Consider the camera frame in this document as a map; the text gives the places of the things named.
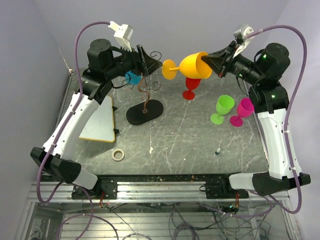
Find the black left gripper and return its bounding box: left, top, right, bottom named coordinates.
left=106, top=41, right=164, bottom=80

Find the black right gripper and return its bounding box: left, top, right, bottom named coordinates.
left=202, top=40, right=264, bottom=85

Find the blue plastic wine glass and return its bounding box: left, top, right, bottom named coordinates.
left=124, top=71, right=142, bottom=85

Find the orange plastic wine glass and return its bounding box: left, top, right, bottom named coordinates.
left=161, top=51, right=213, bottom=80

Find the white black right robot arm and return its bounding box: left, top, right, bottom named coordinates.
left=201, top=41, right=311, bottom=198

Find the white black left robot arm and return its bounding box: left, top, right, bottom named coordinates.
left=30, top=38, right=162, bottom=199

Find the red plastic wine glass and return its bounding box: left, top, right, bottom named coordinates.
left=182, top=77, right=201, bottom=101

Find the green plastic wine glass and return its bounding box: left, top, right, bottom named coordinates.
left=210, top=95, right=235, bottom=125

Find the pink plastic wine glass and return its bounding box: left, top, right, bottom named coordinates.
left=229, top=97, right=255, bottom=127

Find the yellow-framed whiteboard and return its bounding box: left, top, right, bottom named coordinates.
left=79, top=96, right=116, bottom=143

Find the masking tape roll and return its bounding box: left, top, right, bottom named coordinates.
left=111, top=149, right=125, bottom=162

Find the small blue-capped bottle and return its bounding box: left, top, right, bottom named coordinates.
left=215, top=148, right=221, bottom=155

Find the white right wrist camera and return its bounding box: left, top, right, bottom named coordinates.
left=233, top=23, right=254, bottom=50

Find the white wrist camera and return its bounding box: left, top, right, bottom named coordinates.
left=233, top=23, right=254, bottom=50
left=108, top=21, right=134, bottom=52

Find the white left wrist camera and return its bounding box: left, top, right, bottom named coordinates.
left=108, top=21, right=134, bottom=52

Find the copper wire wine glass rack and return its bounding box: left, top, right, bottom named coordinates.
left=121, top=51, right=165, bottom=125

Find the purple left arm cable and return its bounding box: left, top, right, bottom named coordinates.
left=36, top=20, right=112, bottom=206

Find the aluminium mounting rail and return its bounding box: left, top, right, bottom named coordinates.
left=27, top=174, right=291, bottom=203

